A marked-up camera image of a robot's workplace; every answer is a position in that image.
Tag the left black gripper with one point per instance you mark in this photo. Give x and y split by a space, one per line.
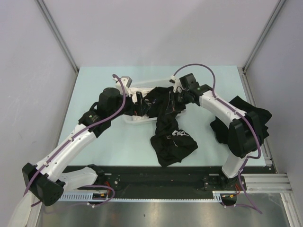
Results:
139 109

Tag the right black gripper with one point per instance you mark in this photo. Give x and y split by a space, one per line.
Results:
171 107

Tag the white plastic basket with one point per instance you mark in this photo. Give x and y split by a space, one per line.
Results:
147 85

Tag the black printed t shirt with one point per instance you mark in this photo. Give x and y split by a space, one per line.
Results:
171 143

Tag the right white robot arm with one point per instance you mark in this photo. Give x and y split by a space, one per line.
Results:
244 128

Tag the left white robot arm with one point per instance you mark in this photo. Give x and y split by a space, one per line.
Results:
45 179

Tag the white shirt in basket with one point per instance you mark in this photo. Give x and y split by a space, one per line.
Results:
133 90

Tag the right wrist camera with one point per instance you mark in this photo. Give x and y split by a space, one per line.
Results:
177 87

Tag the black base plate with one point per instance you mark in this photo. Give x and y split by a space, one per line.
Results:
170 183

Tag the right cable duct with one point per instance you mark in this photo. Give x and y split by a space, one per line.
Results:
226 196

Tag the cable duct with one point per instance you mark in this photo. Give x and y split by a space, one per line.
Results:
226 196
84 196

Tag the left cable duct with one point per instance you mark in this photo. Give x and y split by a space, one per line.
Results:
84 196

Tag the aluminium frame rail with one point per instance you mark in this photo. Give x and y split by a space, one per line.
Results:
267 183

